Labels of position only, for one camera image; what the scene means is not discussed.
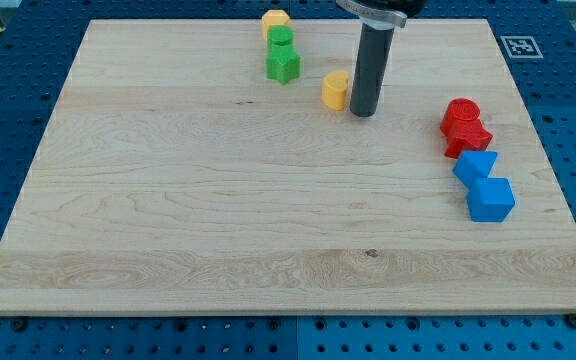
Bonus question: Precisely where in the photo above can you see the yellow hexagon block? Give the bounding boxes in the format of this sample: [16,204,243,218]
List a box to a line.
[261,9,291,39]

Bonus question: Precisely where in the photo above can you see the red cylinder block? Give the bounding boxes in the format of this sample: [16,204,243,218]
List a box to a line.
[440,98,480,136]

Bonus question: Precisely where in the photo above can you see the light wooden board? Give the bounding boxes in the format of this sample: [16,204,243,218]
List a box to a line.
[0,19,576,317]

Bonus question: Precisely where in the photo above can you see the red star block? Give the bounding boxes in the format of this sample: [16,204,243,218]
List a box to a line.
[444,120,493,159]

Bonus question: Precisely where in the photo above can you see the green star block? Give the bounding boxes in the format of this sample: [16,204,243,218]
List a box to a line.
[266,45,301,85]

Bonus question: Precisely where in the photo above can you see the yellow heart block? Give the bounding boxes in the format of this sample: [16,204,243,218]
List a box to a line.
[321,70,349,111]

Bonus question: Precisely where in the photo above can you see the black white fiducial marker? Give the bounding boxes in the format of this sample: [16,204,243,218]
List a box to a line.
[500,35,543,59]

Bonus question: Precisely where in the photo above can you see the green cylinder block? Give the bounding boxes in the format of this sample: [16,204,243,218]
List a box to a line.
[267,25,294,47]

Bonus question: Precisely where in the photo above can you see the blue triangle block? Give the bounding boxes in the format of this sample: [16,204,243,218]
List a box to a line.
[453,150,498,188]

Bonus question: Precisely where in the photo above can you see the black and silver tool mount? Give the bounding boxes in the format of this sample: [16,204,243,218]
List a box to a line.
[336,0,427,28]

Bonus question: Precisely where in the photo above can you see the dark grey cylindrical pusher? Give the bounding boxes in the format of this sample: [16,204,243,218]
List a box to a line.
[350,23,394,117]

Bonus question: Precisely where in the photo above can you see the blue cube block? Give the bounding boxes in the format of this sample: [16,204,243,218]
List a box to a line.
[466,178,515,223]

